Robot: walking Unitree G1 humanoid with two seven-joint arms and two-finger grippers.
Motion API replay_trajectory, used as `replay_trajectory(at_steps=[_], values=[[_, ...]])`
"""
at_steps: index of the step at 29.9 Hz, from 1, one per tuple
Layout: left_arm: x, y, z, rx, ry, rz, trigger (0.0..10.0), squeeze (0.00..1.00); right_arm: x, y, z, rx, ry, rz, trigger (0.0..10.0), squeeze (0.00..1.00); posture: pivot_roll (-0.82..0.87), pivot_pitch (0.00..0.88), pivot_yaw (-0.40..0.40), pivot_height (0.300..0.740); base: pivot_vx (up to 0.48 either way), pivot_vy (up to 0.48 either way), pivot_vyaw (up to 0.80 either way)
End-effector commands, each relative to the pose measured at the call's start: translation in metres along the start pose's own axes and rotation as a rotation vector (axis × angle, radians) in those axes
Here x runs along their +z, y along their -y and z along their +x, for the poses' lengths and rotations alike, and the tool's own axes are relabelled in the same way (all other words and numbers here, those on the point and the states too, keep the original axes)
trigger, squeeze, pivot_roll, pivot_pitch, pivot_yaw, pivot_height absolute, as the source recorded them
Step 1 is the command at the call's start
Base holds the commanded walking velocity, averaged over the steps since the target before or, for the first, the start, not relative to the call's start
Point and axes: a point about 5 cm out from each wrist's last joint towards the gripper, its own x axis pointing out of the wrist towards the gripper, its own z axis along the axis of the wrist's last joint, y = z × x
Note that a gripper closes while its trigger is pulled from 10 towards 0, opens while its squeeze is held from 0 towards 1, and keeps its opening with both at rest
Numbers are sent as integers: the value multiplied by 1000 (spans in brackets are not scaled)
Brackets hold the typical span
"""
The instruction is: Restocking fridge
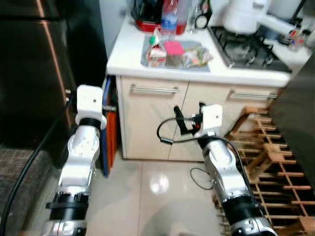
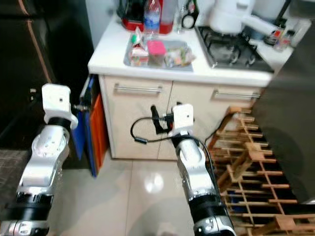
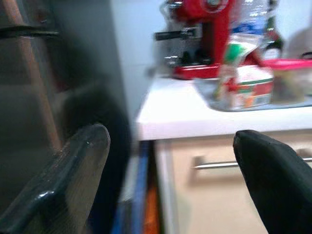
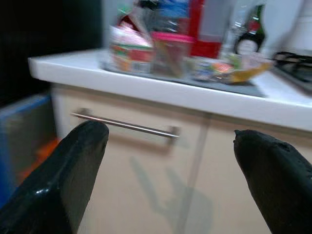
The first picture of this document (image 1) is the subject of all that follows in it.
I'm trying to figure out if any dark grey mini fridge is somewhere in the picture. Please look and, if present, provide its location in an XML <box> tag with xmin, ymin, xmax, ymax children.
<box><xmin>268</xmin><ymin>53</ymin><xmax>315</xmax><ymax>188</ymax></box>

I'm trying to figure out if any large black fridge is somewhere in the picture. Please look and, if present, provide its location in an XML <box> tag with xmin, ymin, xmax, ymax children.
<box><xmin>0</xmin><ymin>0</ymin><xmax>108</xmax><ymax>150</ymax></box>

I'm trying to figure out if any beige kitchen cabinet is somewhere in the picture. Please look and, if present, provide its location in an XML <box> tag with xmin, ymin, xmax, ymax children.
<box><xmin>117</xmin><ymin>75</ymin><xmax>292</xmax><ymax>162</ymax></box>

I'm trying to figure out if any grey tray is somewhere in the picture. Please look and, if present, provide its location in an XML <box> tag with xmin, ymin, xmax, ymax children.
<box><xmin>141</xmin><ymin>40</ymin><xmax>212</xmax><ymax>73</ymax></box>

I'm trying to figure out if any clear plastic snack bag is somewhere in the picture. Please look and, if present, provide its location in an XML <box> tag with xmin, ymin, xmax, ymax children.
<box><xmin>182</xmin><ymin>46</ymin><xmax>215</xmax><ymax>68</ymax></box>

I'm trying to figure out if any pink lid food container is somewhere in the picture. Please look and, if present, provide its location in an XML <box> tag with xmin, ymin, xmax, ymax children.
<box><xmin>163</xmin><ymin>41</ymin><xmax>185</xmax><ymax>68</ymax></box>

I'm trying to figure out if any orange flat board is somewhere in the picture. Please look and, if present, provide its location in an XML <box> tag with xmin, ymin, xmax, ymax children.
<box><xmin>106</xmin><ymin>93</ymin><xmax>119</xmax><ymax>170</ymax></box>

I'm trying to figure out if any red green food bag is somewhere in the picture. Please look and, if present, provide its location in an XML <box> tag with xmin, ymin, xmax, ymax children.
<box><xmin>147</xmin><ymin>28</ymin><xmax>168</xmax><ymax>68</ymax></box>

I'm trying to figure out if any steel gas hob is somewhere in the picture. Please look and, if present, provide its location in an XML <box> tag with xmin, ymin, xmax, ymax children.
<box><xmin>209</xmin><ymin>25</ymin><xmax>294</xmax><ymax>74</ymax></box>

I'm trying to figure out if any blue flat board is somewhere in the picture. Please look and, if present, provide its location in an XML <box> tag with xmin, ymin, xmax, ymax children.
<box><xmin>100</xmin><ymin>78</ymin><xmax>113</xmax><ymax>178</ymax></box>

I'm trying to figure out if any black round timer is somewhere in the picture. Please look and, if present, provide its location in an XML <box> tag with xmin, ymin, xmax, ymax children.
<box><xmin>194</xmin><ymin>4</ymin><xmax>213</xmax><ymax>30</ymax></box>

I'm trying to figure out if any wooden wine rack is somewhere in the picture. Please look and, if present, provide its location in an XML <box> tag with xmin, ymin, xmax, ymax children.
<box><xmin>213</xmin><ymin>107</ymin><xmax>315</xmax><ymax>236</ymax></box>

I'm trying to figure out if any clear plastic water bottle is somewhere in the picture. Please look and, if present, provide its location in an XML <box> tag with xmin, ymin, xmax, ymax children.
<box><xmin>160</xmin><ymin>0</ymin><xmax>178</xmax><ymax>41</ymax></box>

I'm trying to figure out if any white kitchen appliance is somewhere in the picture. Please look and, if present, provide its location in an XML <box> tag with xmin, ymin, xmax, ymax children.
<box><xmin>222</xmin><ymin>0</ymin><xmax>296</xmax><ymax>38</ymax></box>

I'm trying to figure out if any red kitchen appliance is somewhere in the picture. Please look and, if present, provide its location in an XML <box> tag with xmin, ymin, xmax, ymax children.
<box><xmin>130</xmin><ymin>0</ymin><xmax>191</xmax><ymax>35</ymax></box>

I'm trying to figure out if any small spice bottle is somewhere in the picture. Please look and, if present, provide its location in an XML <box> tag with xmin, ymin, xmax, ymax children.
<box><xmin>289</xmin><ymin>29</ymin><xmax>309</xmax><ymax>52</ymax></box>

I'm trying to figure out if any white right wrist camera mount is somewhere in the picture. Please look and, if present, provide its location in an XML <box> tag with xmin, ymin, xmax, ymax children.
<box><xmin>196</xmin><ymin>104</ymin><xmax>223</xmax><ymax>139</ymax></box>

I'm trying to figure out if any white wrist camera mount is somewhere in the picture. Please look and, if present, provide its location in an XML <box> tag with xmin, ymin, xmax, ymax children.
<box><xmin>75</xmin><ymin>85</ymin><xmax>108</xmax><ymax>130</ymax></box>
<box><xmin>196</xmin><ymin>104</ymin><xmax>223</xmax><ymax>139</ymax></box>

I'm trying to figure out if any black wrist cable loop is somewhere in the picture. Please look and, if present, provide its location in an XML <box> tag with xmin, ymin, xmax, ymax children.
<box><xmin>157</xmin><ymin>117</ymin><xmax>198</xmax><ymax>145</ymax></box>

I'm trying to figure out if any steel bar cabinet handle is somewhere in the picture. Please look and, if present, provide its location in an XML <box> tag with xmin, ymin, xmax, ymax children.
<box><xmin>130</xmin><ymin>85</ymin><xmax>179</xmax><ymax>94</ymax></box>
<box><xmin>230</xmin><ymin>90</ymin><xmax>279</xmax><ymax>100</ymax></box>

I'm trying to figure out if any thin black cable loop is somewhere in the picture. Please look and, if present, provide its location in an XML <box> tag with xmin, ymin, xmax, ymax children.
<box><xmin>190</xmin><ymin>168</ymin><xmax>214</xmax><ymax>191</ymax></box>

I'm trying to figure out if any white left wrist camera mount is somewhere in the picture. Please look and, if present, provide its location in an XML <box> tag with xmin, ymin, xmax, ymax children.
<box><xmin>75</xmin><ymin>85</ymin><xmax>108</xmax><ymax>130</ymax></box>

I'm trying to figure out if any thick black hose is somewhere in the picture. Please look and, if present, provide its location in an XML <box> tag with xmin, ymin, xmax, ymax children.
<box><xmin>0</xmin><ymin>98</ymin><xmax>75</xmax><ymax>236</ymax></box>

